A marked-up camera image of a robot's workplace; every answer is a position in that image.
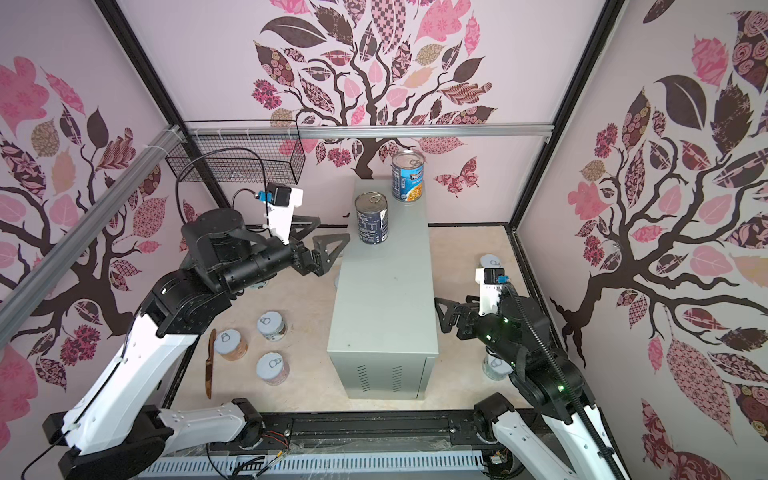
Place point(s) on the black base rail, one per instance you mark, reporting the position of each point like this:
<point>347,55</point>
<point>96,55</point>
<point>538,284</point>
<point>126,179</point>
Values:
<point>375,432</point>

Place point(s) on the blue chicken noodle soup can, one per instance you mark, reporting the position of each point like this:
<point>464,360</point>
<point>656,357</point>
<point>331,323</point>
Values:
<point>407,175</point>

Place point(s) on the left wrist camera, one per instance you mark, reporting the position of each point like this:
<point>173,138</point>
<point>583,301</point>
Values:
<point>280,201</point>

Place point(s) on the brown wooden knife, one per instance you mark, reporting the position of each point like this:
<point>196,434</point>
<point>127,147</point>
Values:
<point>209,363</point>

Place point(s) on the white slotted cable duct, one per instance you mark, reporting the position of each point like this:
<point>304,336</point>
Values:
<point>314,466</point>

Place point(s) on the teal short can left middle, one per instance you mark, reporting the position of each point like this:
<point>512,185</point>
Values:
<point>271,325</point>

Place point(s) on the green short can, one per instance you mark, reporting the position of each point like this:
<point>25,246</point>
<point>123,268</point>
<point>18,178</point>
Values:
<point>490,261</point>

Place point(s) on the teal short can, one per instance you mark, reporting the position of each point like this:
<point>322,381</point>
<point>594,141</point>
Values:
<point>271,325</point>
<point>495,368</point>

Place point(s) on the brown short can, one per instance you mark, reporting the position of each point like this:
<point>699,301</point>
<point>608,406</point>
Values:
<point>230,345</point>

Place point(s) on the pink short can left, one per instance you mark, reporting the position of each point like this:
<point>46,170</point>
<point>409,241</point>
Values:
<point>272,368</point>

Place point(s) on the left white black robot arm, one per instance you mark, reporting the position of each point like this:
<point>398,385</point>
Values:
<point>113,433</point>

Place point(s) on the dark navy tall can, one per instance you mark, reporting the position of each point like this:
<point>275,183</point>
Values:
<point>372,215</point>

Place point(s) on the aluminium rail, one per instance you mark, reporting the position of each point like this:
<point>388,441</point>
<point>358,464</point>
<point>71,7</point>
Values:
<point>543,130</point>
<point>23,300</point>

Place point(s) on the teal short can right front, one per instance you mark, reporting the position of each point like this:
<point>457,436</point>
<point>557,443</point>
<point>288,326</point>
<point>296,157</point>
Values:
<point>495,368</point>

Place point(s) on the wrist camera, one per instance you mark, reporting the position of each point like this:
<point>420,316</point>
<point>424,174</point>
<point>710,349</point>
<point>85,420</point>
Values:
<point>491,283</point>
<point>280,201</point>

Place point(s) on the grey metal cabinet counter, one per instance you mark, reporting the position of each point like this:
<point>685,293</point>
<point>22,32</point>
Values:
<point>383,340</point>

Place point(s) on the black wire basket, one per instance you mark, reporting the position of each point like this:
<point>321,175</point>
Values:
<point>243,154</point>

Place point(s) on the aluminium rail left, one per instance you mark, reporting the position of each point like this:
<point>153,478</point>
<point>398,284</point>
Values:
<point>23,300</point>

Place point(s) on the aluminium rail back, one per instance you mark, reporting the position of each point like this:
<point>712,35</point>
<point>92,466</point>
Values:
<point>543,130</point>

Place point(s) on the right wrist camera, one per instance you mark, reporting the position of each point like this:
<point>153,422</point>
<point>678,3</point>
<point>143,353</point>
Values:
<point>491,283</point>

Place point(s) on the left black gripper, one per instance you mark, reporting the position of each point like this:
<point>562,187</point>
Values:
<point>319,262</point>

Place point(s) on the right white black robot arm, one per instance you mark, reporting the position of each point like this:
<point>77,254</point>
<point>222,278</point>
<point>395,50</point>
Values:
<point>518,332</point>

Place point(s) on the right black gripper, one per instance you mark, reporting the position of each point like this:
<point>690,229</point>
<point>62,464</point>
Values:
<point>469,312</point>

